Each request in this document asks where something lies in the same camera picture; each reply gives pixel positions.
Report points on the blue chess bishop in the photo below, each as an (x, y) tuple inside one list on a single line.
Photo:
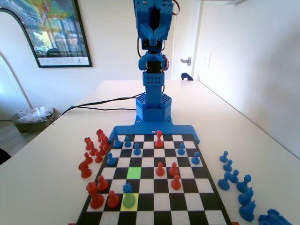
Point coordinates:
[(246, 198)]

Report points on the red chess rook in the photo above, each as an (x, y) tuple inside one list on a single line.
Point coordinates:
[(87, 143)]

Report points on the clear plastic wrap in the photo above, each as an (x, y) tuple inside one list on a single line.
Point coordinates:
[(32, 114)]

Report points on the blue table clamp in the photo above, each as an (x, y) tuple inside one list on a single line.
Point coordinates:
[(186, 77)]

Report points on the black and white chessboard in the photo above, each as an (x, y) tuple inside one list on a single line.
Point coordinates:
[(164, 199)]

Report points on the blue chess king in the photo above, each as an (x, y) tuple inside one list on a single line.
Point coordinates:
[(116, 141)]

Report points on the red chess bishop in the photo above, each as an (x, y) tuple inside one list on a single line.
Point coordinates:
[(92, 149)]

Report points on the blue chess pawn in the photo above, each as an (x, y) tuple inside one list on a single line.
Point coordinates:
[(227, 167), (181, 150), (127, 143), (224, 183), (195, 159), (136, 152), (234, 177), (110, 160), (224, 157)]

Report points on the blue chess queen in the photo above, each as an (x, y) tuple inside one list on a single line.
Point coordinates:
[(128, 199)]

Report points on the blue 3D-printed robot arm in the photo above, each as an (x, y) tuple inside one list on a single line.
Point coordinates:
[(153, 98)]

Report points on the red plastic object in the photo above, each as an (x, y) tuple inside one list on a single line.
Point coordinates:
[(159, 140)]

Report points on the blue arm base plate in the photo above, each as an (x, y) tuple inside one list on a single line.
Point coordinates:
[(145, 129)]

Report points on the red plastic toy piece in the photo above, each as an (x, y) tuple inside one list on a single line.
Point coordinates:
[(84, 171)]

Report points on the blue crowned chess piece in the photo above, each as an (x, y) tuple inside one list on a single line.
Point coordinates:
[(244, 185)]

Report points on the blue plastic part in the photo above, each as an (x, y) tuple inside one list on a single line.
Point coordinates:
[(274, 218)]

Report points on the cardboard box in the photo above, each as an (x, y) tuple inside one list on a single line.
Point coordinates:
[(28, 126)]

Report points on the black chair edge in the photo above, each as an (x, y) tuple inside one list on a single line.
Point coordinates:
[(4, 156)]

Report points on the red chess pawn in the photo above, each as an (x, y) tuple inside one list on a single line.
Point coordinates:
[(102, 184), (87, 159), (113, 201), (173, 170), (98, 159), (159, 171), (175, 184)]

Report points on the black framed poster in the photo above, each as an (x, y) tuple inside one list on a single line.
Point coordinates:
[(61, 35)]

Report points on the red chess king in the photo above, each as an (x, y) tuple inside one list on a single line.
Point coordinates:
[(96, 200)]

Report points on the blue chess knight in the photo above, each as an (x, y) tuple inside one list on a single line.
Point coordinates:
[(248, 212)]

